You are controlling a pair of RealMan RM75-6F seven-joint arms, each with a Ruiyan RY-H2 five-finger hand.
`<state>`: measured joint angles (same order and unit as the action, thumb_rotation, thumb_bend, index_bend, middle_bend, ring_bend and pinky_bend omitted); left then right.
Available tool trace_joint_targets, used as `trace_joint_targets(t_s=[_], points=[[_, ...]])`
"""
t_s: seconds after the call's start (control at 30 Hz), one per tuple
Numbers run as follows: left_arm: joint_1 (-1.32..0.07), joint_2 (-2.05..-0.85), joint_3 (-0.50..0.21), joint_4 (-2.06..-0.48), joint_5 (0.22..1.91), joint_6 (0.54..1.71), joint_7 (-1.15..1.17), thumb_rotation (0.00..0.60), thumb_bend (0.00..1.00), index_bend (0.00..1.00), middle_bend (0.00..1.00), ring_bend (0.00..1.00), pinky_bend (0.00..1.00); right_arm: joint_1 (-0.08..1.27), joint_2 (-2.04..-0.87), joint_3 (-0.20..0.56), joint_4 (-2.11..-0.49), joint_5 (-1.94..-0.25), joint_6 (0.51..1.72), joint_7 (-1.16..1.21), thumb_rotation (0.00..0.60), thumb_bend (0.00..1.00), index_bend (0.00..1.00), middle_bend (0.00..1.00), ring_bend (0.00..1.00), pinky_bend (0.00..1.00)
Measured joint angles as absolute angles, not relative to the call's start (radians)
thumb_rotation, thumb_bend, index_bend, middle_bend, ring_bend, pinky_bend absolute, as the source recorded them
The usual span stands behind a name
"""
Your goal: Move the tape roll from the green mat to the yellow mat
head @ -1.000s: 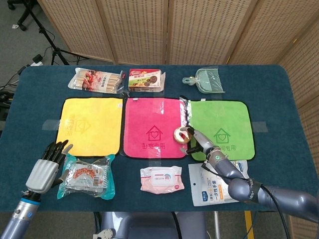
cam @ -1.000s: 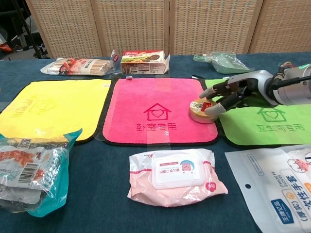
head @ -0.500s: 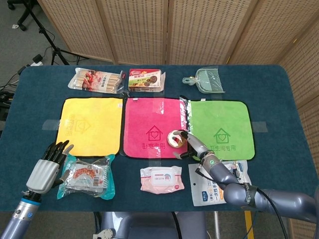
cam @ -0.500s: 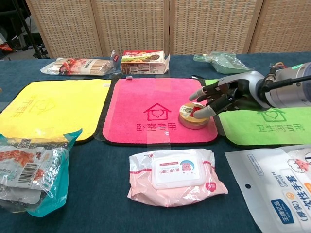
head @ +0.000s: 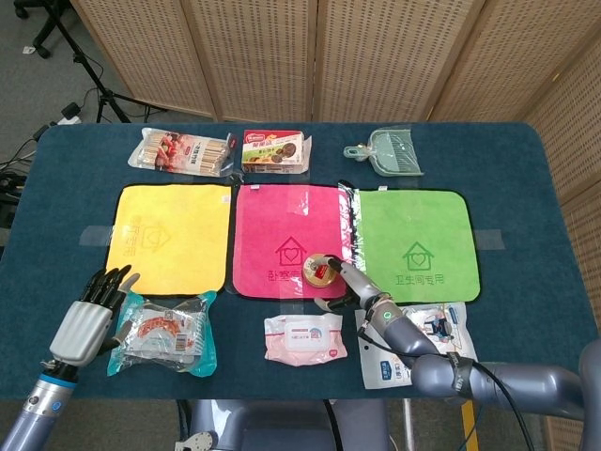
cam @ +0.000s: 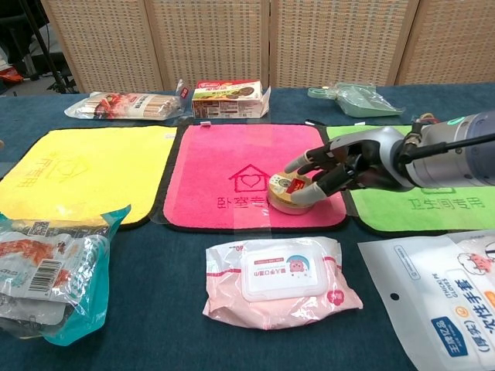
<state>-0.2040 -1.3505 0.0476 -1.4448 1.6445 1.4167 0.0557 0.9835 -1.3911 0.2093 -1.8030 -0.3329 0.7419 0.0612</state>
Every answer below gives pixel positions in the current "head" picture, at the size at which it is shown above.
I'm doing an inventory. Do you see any green dustpan brush set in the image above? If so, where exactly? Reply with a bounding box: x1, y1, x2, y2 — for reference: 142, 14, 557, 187
342, 128, 426, 178

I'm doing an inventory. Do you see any wooden perforated folding screen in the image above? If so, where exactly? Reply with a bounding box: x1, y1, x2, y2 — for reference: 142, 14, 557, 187
69, 0, 601, 451

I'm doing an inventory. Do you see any black floor cable bundle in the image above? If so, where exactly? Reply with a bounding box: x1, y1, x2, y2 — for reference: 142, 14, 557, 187
0, 121, 53, 226

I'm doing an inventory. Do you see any grey robot torso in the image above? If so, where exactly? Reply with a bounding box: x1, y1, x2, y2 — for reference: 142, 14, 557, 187
176, 398, 395, 451

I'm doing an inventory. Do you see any white disposable gloves bag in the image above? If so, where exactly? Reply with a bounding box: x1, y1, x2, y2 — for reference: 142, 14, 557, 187
354, 303, 480, 390

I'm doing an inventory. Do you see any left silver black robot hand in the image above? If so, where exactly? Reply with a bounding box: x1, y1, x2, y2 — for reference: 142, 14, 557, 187
49, 264, 141, 368

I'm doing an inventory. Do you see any snack stick packet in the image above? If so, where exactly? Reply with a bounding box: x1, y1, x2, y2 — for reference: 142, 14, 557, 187
127, 126, 239, 179

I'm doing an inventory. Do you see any teal felt table cover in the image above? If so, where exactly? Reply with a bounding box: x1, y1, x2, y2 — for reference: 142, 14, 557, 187
0, 121, 601, 401

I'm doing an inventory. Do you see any crinkled clear tape strip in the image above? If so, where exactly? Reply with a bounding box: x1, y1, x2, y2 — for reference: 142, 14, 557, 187
335, 179, 367, 283

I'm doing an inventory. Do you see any red green cookie box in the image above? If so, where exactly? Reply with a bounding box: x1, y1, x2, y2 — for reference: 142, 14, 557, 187
239, 129, 314, 175

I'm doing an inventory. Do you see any black tripod stand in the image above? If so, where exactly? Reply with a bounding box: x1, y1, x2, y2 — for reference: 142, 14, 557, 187
44, 0, 165, 124

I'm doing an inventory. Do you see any green microfiber cloth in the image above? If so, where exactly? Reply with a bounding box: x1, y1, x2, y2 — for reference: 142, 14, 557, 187
352, 187, 482, 304

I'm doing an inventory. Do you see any teal edged snack bag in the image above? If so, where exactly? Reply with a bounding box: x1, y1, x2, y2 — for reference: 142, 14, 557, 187
106, 288, 219, 378

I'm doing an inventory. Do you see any yellow microfiber cloth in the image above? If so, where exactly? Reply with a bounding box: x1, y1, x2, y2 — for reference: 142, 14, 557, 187
102, 182, 233, 298

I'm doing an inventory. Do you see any small round tin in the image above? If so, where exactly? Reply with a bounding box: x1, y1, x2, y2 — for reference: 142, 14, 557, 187
302, 252, 340, 288

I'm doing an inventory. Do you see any yellow floor tape line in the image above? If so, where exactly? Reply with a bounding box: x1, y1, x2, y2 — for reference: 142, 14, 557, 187
459, 403, 480, 451

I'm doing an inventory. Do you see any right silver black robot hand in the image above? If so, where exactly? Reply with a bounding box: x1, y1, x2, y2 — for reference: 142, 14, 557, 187
313, 256, 391, 314

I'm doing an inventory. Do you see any white power strip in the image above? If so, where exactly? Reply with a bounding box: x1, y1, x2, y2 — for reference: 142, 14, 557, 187
58, 102, 82, 126

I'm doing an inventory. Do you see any black office chair base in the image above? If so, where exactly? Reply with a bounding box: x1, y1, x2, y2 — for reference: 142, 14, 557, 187
12, 0, 62, 60

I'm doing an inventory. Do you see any pink wet wipes pack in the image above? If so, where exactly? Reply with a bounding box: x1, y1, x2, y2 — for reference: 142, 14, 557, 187
262, 311, 349, 368

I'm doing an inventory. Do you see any pink microfiber cloth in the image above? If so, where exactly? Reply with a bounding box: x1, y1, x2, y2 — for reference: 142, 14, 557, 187
230, 182, 354, 301

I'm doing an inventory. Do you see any metal table leg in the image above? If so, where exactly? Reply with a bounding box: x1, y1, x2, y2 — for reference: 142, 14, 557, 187
403, 398, 418, 451

